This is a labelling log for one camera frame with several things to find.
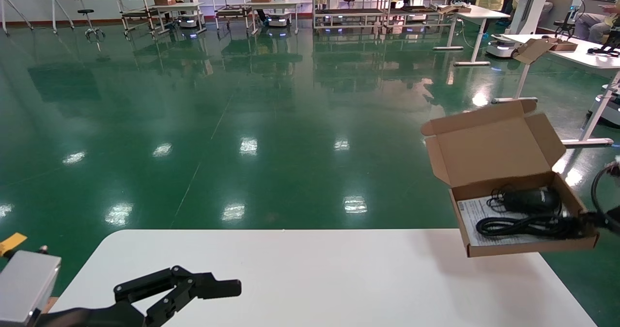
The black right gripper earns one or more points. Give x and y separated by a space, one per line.
614 220

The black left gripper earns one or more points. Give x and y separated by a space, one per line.
97 317

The black power adapter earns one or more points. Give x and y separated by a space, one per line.
533 200

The white printed manual sheet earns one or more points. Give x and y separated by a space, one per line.
472 210

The brown cardboard storage box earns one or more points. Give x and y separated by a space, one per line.
494 147

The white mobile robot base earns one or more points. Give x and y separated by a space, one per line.
279 21
188 21
610 111

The long white table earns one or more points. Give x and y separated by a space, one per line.
581 58

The seated person in yellow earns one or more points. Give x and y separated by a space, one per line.
588 24

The black round stool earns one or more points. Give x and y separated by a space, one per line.
86 12
562 24

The tall white robot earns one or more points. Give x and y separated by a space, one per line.
528 7

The white standing desk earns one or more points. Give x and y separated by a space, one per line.
484 13

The flat cardboard pieces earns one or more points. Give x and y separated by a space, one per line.
455 9

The metal shelf rack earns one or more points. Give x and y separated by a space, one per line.
421 8
348 12

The metal trolley cart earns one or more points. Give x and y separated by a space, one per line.
232 12
133 13

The white work table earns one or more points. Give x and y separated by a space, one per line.
273 3
177 6

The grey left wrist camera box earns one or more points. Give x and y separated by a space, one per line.
24 288

